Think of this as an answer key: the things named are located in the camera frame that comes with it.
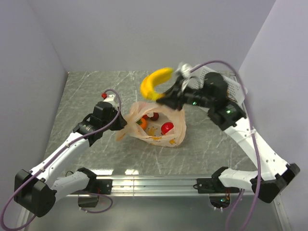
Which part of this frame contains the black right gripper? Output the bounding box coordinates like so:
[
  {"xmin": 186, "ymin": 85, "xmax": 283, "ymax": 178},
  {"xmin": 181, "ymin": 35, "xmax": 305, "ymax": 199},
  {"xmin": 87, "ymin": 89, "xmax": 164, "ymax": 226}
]
[{"xmin": 156, "ymin": 77, "xmax": 214, "ymax": 111}]

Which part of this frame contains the yellow banana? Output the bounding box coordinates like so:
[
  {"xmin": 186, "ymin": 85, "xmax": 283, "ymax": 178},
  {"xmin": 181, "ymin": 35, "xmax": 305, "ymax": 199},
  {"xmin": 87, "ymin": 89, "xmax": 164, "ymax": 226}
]
[{"xmin": 140, "ymin": 67, "xmax": 173, "ymax": 101}]

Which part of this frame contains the peach plastic bag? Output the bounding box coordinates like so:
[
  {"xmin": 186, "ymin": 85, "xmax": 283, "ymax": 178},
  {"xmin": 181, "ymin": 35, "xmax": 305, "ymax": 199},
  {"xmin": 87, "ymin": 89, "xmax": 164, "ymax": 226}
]
[{"xmin": 115, "ymin": 102, "xmax": 186, "ymax": 147}]

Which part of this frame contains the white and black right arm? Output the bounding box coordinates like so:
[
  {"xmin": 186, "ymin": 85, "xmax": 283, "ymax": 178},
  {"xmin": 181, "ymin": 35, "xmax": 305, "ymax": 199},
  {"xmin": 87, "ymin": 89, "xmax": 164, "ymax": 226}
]
[{"xmin": 156, "ymin": 72, "xmax": 300, "ymax": 203}]

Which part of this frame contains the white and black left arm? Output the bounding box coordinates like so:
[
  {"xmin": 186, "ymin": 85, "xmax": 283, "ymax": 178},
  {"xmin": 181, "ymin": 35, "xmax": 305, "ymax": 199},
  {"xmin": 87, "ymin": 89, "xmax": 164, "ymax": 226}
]
[{"xmin": 14, "ymin": 94, "xmax": 127, "ymax": 218}]

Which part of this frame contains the orange tangerine with leaf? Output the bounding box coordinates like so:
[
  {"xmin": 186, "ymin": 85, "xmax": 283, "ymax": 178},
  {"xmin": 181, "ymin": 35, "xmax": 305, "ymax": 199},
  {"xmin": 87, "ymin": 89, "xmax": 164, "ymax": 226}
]
[{"xmin": 136, "ymin": 117, "xmax": 147, "ymax": 130}]

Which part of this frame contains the white perforated plastic basket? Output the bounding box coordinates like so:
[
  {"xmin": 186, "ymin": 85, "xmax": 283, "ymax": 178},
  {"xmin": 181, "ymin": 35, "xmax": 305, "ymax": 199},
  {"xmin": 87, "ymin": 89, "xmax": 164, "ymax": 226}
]
[{"xmin": 188, "ymin": 66, "xmax": 247, "ymax": 105}]

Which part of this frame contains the black left controller box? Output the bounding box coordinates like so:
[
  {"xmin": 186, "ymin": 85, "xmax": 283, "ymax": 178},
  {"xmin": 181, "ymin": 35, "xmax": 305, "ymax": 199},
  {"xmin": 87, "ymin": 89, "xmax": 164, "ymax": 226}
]
[{"xmin": 77, "ymin": 194, "xmax": 99, "ymax": 208}]

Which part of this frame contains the right controller board with led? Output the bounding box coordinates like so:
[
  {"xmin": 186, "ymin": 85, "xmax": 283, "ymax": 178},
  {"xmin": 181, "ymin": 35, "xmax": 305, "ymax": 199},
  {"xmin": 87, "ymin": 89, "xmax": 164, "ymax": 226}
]
[{"xmin": 209, "ymin": 196, "xmax": 231, "ymax": 210}]

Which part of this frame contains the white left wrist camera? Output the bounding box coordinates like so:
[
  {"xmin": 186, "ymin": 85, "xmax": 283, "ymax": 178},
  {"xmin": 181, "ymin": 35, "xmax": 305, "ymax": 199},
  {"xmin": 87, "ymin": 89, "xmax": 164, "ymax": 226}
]
[{"xmin": 101, "ymin": 93, "xmax": 119, "ymax": 110}]

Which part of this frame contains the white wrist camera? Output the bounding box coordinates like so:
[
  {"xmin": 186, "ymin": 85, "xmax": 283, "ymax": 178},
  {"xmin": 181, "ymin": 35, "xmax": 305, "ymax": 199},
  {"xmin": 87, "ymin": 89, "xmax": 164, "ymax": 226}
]
[
  {"xmin": 175, "ymin": 62, "xmax": 195, "ymax": 92},
  {"xmin": 101, "ymin": 93, "xmax": 119, "ymax": 110}
]

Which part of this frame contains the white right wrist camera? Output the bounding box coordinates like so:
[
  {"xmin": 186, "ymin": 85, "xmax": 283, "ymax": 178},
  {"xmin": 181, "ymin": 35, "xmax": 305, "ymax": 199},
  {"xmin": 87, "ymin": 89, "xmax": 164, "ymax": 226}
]
[{"xmin": 175, "ymin": 62, "xmax": 195, "ymax": 92}]

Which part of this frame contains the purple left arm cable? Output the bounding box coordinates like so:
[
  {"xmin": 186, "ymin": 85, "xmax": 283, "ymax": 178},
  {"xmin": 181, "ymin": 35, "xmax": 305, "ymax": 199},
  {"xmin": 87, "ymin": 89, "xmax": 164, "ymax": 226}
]
[{"xmin": 0, "ymin": 88, "xmax": 121, "ymax": 230}]

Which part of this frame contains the aluminium table edge rail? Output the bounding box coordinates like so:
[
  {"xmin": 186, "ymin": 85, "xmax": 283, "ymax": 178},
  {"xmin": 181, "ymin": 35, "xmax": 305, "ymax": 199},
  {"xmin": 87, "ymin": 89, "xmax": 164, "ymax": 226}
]
[{"xmin": 26, "ymin": 175, "xmax": 281, "ymax": 197}]

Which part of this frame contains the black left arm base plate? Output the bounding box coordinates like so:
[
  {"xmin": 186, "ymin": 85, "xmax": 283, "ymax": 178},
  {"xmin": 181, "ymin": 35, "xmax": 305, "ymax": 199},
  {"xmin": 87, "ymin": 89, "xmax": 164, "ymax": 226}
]
[{"xmin": 76, "ymin": 179, "xmax": 113, "ymax": 195}]

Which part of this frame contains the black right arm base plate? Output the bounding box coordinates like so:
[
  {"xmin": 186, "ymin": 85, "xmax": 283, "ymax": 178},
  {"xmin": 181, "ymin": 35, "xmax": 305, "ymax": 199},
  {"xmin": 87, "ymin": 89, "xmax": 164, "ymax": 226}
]
[{"xmin": 193, "ymin": 178, "xmax": 240, "ymax": 194}]

